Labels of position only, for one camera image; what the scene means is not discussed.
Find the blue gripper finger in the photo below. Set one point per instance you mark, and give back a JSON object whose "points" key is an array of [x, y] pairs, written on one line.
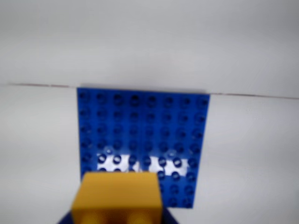
{"points": [[167, 218], [67, 219]]}

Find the yellow 2x2 toy block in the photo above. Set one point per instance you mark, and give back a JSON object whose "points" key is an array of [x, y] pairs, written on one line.
{"points": [[116, 193]]}

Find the blue 8x8 studded baseplate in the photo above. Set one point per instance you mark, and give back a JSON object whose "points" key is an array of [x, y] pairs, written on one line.
{"points": [[140, 128]]}

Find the white foam board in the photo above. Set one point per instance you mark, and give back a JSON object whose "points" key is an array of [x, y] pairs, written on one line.
{"points": [[149, 35], [245, 163]]}

